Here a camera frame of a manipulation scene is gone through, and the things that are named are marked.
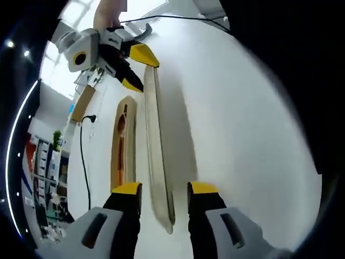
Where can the beige cutlery case lid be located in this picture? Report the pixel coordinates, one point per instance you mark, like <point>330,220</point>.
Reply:
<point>155,151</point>

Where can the brown cardboard box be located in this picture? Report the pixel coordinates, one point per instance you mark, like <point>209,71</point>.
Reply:
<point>83,103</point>

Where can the small green plant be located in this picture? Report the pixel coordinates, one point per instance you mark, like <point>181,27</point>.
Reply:
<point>57,137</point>

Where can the curved ceiling light strip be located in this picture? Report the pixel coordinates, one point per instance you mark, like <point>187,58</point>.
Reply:
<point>8,162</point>

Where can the shelving unit with white bins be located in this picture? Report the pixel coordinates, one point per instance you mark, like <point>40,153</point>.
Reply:
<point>44,167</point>

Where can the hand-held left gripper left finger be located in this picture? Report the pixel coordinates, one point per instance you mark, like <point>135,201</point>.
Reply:
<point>107,224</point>

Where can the blue flat object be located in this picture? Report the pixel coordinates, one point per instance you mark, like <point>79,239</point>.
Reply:
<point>71,108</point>

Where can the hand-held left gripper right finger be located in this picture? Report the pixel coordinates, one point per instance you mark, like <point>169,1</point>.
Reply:
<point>229,224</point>

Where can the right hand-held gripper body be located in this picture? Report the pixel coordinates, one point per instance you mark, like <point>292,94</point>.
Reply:
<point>83,48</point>

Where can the person's black clothing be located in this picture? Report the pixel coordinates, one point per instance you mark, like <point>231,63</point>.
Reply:
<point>310,67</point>

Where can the beige cutlery case base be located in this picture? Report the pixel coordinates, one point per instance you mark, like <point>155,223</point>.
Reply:
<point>132,151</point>

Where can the person's right hand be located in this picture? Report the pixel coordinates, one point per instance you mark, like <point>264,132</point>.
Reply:
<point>105,13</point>

